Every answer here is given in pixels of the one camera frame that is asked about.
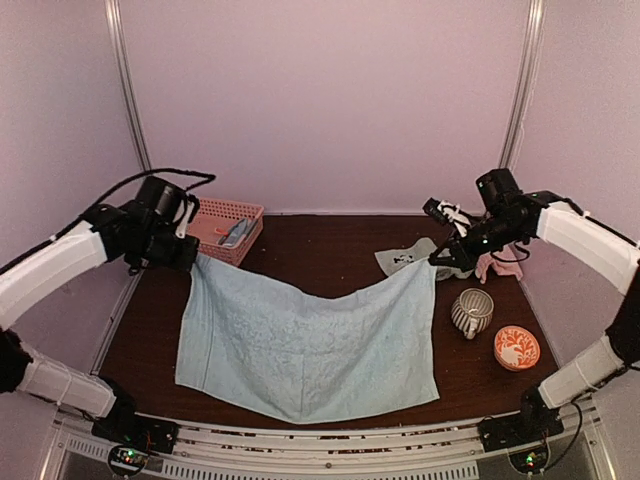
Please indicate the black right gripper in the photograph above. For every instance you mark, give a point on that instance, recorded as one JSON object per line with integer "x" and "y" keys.
{"x": 462, "y": 257}

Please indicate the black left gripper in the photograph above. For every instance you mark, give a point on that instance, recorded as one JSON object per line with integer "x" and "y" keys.
{"x": 183, "y": 261}

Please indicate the blue polka dot striped towel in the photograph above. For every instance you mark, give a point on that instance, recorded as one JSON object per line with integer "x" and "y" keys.
{"x": 237, "y": 233}

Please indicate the light blue terry towel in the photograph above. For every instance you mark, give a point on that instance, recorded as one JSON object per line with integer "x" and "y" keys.
{"x": 270, "y": 348}

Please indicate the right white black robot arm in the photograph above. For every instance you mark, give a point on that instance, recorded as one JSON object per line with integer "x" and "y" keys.
{"x": 607, "y": 258}

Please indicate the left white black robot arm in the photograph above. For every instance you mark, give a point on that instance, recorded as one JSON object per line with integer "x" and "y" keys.
{"x": 149, "y": 230}

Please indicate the pink perforated plastic basket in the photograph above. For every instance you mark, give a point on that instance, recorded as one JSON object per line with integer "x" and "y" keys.
{"x": 226, "y": 229}

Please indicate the pink cloth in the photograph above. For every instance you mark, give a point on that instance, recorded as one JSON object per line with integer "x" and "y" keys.
{"x": 503, "y": 263}

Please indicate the grey striped ceramic mug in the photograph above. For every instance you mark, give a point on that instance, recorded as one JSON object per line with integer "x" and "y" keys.
{"x": 472, "y": 312}

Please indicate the pale green terry towel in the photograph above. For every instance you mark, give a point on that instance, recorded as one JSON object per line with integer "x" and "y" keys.
{"x": 393, "y": 260}

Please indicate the orange patterned ceramic bowl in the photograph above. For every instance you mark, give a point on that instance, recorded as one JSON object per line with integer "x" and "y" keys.
{"x": 516, "y": 349}

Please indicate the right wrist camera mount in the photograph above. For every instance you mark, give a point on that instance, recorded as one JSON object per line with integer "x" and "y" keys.
{"x": 447, "y": 213}

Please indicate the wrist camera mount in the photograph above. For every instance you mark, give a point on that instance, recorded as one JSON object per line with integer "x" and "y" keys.
{"x": 447, "y": 213}
{"x": 184, "y": 215}

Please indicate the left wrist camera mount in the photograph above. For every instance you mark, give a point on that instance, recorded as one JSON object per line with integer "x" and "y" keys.
{"x": 184, "y": 215}

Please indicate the front aluminium rail base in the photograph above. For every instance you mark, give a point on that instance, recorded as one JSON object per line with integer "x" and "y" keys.
{"x": 451, "y": 450}

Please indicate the left aluminium frame post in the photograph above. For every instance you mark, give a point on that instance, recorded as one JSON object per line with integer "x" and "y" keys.
{"x": 117, "y": 35}

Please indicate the aluminium frame post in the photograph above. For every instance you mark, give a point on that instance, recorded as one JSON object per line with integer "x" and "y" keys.
{"x": 525, "y": 82}
{"x": 117, "y": 35}

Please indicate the right aluminium frame post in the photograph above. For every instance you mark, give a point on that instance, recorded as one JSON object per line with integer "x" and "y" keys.
{"x": 525, "y": 82}

